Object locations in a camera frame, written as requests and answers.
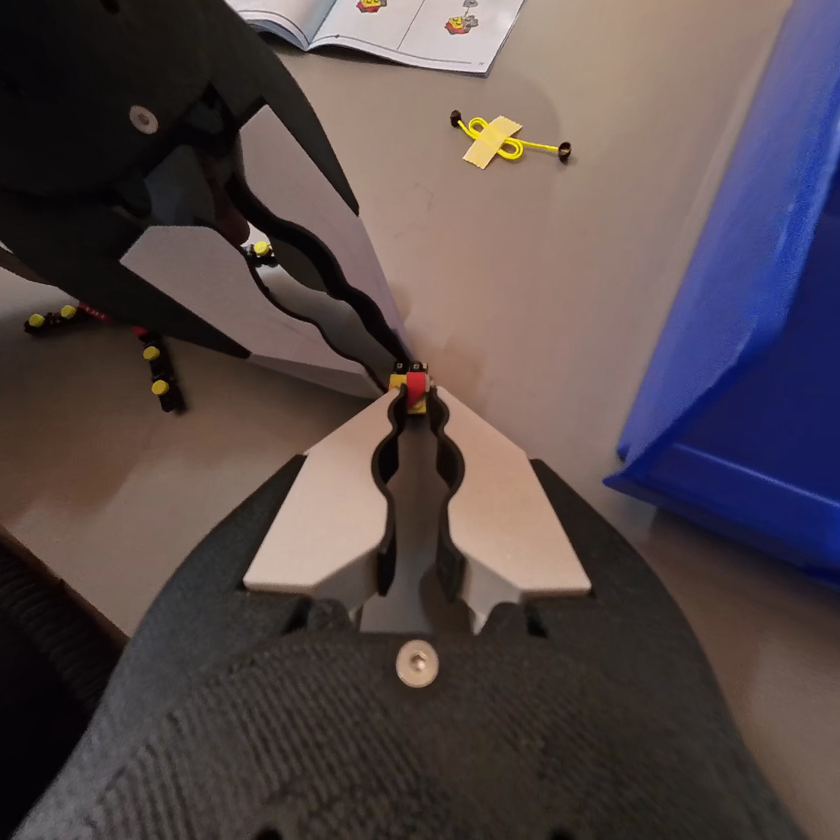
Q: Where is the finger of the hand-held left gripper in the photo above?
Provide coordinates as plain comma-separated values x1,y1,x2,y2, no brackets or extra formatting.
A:
120,223,391,399
228,104,413,366

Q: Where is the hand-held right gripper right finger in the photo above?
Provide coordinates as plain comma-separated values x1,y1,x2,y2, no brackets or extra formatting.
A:
430,386,593,601

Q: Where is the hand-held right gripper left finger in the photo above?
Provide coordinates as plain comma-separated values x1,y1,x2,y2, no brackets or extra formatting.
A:
243,388,401,601

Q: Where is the yellow black lego spider model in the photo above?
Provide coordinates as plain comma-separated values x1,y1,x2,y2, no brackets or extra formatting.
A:
25,241,277,414

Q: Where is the black yellow red lego assembly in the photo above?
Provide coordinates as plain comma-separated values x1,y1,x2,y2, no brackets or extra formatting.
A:
388,360,431,393

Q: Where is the lego instruction booklet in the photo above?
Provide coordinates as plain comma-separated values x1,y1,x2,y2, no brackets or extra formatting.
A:
226,0,528,76

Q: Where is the blue plastic bin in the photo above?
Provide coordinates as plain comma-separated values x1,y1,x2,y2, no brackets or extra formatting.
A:
604,0,840,585

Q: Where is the yellow cord with tape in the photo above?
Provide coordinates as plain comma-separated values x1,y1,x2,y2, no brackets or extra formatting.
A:
462,116,524,170

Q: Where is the neon yellow elastic cord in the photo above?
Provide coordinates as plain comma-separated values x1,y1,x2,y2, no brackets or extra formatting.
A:
450,110,573,165

